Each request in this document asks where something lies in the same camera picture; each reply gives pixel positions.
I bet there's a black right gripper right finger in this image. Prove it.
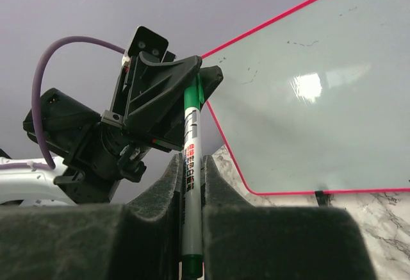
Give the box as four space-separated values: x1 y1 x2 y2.
202 156 377 279

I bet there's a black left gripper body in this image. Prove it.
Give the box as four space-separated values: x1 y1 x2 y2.
40 88 179 204

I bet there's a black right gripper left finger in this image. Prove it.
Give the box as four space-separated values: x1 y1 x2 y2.
1 156 183 279

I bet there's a black whiteboard stand foot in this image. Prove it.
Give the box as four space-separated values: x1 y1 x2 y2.
315 190 331 207

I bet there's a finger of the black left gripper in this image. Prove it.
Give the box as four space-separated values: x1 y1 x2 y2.
124 53 202 139
179 65 224 146

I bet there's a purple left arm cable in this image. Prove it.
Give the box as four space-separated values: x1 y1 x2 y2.
0 35 127 170

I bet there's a pink framed whiteboard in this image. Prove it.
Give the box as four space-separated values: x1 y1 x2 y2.
203 0 409 195

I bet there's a green whiteboard marker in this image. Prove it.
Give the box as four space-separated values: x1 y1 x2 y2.
181 76 204 279

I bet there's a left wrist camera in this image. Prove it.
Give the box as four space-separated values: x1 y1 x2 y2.
122 26 176 67

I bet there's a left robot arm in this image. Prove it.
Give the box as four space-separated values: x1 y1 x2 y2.
1 53 223 205

